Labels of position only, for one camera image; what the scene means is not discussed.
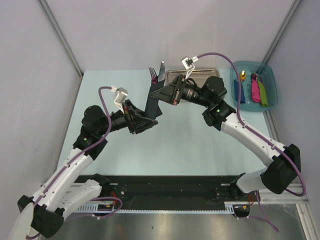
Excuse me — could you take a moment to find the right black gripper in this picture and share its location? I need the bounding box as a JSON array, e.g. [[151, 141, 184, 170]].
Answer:
[[149, 74, 212, 108]]

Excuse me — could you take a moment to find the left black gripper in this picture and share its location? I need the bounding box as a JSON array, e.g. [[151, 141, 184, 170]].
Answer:
[[98, 99, 158, 136]]

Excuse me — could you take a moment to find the silver table knife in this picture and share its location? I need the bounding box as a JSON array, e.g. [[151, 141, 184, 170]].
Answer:
[[157, 61, 166, 82]]

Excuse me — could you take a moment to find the black paper napkin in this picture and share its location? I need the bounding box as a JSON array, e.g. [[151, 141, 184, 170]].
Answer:
[[144, 80, 165, 120]]

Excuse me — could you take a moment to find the iridescent rainbow fork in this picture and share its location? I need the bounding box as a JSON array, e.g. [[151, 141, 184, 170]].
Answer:
[[148, 67, 158, 84]]

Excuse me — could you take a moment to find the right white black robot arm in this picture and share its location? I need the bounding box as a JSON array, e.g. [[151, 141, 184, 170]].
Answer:
[[149, 74, 301, 201]]

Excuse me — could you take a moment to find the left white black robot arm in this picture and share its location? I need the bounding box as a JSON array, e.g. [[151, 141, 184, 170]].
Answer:
[[17, 99, 162, 240]]

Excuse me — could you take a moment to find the blue rolled napkin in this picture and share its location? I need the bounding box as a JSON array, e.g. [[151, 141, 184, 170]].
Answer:
[[233, 79, 246, 104]]

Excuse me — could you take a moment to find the pink rolled napkin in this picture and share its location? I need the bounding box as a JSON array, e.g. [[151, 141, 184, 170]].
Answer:
[[251, 78, 261, 103]]

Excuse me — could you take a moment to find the green rolled napkin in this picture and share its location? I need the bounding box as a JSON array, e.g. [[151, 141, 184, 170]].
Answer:
[[257, 80, 269, 108]]

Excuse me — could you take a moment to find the stainless steel tray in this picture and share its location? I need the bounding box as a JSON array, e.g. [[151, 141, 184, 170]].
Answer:
[[165, 68, 221, 87]]

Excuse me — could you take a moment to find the yellow utensil in bin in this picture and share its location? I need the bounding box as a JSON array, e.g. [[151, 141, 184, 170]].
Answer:
[[239, 70, 247, 82]]

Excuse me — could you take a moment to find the teal plastic bin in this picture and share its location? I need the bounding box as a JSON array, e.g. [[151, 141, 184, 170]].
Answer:
[[230, 60, 278, 112]]

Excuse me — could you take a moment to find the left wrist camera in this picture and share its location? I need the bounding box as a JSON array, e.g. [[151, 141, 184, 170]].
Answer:
[[111, 87, 128, 113]]

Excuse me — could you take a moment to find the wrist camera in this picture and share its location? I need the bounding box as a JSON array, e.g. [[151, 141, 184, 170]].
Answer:
[[181, 56, 199, 79], [111, 87, 128, 113]]

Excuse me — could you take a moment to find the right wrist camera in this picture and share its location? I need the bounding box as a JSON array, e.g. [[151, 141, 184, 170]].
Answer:
[[181, 56, 199, 79]]

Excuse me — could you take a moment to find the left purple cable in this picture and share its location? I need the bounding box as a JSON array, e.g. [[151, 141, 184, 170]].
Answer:
[[26, 86, 118, 238]]

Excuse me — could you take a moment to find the purple cable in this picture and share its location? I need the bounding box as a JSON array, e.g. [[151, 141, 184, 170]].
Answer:
[[196, 51, 308, 232], [26, 86, 118, 238]]

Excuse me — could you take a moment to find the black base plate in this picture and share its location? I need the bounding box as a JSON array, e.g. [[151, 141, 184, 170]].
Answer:
[[73, 174, 261, 211]]

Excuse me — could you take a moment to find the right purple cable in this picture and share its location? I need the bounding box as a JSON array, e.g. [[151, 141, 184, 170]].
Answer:
[[196, 51, 308, 232]]

